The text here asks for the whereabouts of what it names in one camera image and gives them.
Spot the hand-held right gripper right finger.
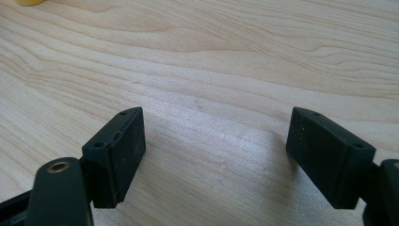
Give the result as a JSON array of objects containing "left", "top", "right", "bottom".
[{"left": 285, "top": 106, "right": 377, "bottom": 210}]

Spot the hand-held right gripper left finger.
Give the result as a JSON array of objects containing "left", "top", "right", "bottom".
[{"left": 81, "top": 105, "right": 147, "bottom": 209}]

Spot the yellow round object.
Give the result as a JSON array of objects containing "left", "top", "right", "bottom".
[{"left": 14, "top": 0, "right": 47, "bottom": 8}]

